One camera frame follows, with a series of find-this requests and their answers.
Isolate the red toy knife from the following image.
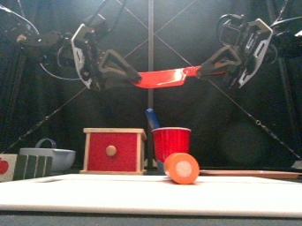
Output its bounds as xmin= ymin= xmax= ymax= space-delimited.
xmin=131 ymin=65 xmax=228 ymax=90

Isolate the wooden box with red front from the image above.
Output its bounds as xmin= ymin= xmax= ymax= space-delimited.
xmin=79 ymin=127 xmax=147 ymax=176

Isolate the red plastic cup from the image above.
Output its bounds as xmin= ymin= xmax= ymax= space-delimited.
xmin=149 ymin=126 xmax=192 ymax=172

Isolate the pale blue bowl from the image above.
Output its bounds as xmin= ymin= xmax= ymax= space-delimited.
xmin=17 ymin=138 xmax=76 ymax=173

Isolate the orange toy carrot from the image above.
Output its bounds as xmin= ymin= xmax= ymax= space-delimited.
xmin=163 ymin=152 xmax=200 ymax=185

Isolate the light wooden board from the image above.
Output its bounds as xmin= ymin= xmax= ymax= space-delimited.
xmin=196 ymin=169 xmax=302 ymax=180

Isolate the apple and green stripe block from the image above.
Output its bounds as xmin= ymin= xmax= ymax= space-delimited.
xmin=0 ymin=153 xmax=54 ymax=183

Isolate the white cutting board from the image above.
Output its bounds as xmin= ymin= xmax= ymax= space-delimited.
xmin=0 ymin=173 xmax=302 ymax=219

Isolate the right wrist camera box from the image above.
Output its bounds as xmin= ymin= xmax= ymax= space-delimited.
xmin=216 ymin=13 xmax=247 ymax=48

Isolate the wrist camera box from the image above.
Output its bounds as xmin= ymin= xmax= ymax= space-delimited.
xmin=216 ymin=13 xmax=247 ymax=48
xmin=83 ymin=12 xmax=111 ymax=34

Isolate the grey vertical frame pole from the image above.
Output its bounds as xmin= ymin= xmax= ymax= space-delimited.
xmin=145 ymin=0 xmax=156 ymax=170

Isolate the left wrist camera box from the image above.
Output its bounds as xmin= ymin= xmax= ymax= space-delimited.
xmin=83 ymin=12 xmax=111 ymax=34

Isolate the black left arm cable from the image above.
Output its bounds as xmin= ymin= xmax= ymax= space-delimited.
xmin=38 ymin=0 xmax=127 ymax=82

